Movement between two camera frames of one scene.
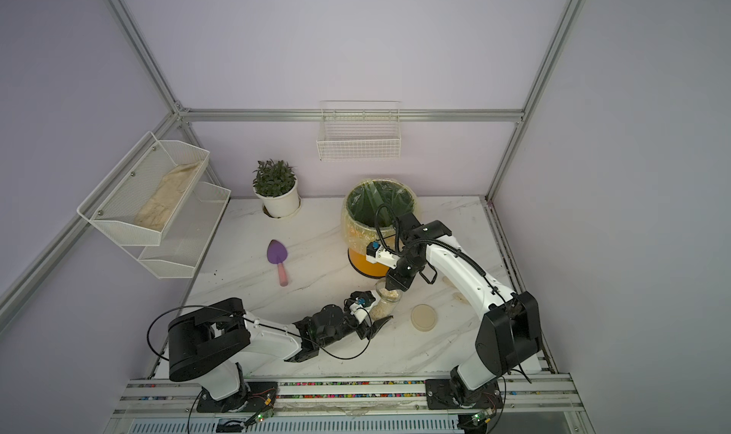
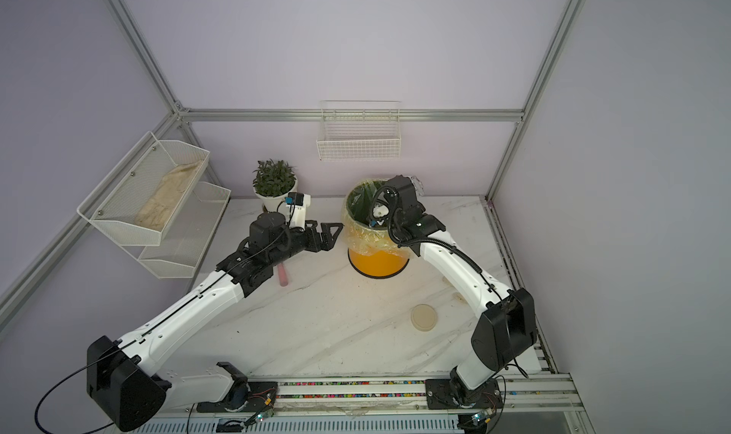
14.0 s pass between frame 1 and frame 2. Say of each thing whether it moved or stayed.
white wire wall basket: stayed
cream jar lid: stayed
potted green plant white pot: stayed
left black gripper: moved
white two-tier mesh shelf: stayed
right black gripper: moved
